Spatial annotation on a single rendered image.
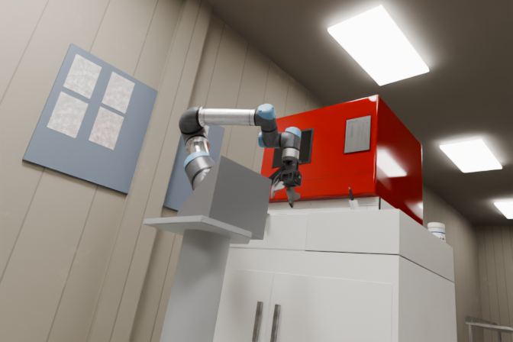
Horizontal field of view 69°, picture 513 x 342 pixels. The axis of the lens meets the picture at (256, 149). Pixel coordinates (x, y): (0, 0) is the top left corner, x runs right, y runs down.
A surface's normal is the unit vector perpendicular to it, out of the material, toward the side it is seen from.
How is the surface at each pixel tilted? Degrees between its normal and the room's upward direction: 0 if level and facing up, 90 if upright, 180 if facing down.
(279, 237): 90
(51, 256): 90
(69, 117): 90
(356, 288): 90
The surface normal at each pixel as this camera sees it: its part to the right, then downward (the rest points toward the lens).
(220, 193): 0.72, -0.16
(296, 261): -0.63, -0.38
